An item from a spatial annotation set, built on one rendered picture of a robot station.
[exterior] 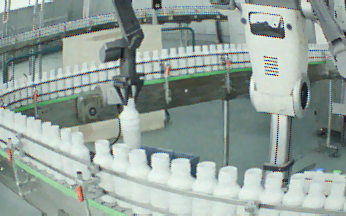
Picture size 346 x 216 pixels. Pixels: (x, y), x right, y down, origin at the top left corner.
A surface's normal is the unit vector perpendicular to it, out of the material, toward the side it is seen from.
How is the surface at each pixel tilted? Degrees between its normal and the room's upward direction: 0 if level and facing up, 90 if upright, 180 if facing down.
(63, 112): 90
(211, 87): 90
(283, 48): 90
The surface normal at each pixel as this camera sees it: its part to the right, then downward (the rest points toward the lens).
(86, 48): 0.55, 0.17
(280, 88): -0.63, 0.20
